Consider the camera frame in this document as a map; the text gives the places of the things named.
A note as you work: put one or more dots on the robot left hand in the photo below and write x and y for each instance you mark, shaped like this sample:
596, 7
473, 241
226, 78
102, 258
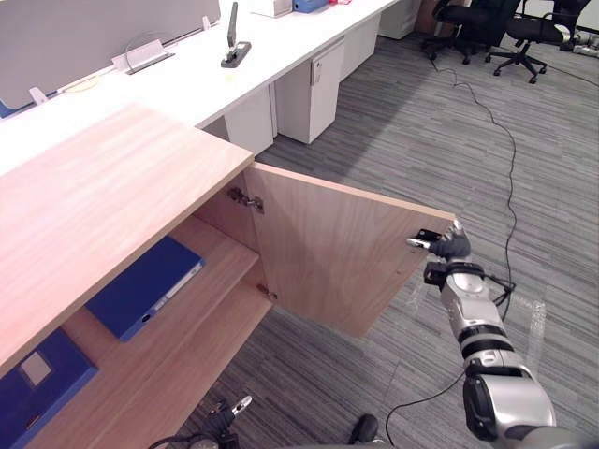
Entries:
241, 403

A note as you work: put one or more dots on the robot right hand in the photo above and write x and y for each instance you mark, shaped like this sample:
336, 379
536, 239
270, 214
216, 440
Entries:
453, 245

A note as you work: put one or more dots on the wooden cabinet door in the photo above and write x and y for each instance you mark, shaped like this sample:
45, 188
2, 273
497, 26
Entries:
327, 243

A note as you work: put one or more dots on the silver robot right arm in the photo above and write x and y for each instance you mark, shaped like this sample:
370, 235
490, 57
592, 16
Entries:
472, 299

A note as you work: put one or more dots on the metal cabinet door hinge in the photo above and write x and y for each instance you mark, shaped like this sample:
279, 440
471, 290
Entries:
247, 200
267, 292

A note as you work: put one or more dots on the blue folder with white spine label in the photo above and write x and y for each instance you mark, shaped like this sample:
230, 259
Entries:
140, 290

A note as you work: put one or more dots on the blue folder with grey label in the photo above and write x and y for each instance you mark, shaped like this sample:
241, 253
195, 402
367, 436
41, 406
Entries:
65, 376

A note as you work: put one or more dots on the black office chair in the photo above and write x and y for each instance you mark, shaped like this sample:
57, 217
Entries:
463, 23
529, 28

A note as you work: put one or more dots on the light wooden office cabinet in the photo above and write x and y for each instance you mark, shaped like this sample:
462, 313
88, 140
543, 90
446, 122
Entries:
93, 187

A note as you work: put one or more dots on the long white office desk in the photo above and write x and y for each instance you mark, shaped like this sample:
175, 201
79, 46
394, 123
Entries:
196, 79

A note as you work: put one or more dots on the dark robot foot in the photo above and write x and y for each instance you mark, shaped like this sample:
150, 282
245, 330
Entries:
364, 428

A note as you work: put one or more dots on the silver machine part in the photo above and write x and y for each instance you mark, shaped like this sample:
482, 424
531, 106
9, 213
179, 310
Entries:
582, 44

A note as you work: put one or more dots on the red item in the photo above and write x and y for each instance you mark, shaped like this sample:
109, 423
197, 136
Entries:
338, 1

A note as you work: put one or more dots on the blue box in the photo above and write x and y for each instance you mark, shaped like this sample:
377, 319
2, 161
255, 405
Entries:
310, 4

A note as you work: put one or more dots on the white box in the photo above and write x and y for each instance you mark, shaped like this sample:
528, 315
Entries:
276, 6

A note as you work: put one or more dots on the grey desk partition screen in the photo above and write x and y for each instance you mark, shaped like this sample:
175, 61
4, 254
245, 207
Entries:
70, 37

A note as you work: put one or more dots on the white drawer pedestal with lock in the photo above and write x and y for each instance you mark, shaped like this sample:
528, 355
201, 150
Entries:
323, 93

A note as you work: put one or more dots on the white partition bracket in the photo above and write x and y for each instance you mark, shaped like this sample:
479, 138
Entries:
38, 96
206, 22

